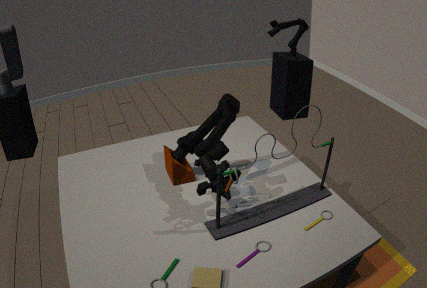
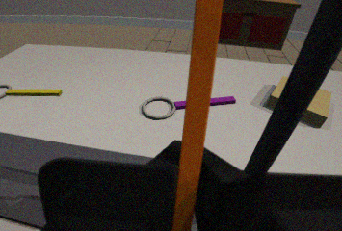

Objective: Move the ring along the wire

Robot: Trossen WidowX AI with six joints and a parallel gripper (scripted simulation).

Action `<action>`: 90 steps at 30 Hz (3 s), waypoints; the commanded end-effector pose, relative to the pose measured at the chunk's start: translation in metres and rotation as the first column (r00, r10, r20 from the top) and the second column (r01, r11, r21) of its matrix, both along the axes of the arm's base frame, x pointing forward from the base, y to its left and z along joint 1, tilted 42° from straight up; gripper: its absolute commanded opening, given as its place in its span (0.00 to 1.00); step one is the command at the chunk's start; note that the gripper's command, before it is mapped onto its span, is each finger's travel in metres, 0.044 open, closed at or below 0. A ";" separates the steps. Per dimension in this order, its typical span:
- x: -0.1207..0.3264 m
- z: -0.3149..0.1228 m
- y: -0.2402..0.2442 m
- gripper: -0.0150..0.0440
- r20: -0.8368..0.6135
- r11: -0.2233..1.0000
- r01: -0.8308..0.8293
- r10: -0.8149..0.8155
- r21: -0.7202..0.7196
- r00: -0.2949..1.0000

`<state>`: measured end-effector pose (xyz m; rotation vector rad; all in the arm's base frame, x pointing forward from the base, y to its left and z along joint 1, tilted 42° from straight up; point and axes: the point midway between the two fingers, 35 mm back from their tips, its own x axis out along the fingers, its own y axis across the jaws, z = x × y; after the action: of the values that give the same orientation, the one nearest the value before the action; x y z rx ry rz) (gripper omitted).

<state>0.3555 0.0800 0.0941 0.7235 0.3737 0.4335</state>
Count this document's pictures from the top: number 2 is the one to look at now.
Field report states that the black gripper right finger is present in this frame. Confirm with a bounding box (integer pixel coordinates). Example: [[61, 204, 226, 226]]
[[194, 147, 342, 231]]

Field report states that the grey ring with purple handle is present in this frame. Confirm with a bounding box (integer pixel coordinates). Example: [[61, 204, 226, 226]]
[[142, 96, 236, 119]]

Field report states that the grey loop with yellow handle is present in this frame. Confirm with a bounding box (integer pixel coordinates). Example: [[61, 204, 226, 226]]
[[0, 84, 63, 98]]

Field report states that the grey ring with orange handle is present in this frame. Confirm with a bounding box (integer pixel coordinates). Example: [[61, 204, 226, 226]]
[[172, 0, 224, 231]]

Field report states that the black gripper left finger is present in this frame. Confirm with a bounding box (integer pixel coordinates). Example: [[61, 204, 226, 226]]
[[38, 141, 182, 231]]

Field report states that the tan rectangular block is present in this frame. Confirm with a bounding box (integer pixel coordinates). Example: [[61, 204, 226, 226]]
[[266, 76, 331, 128]]

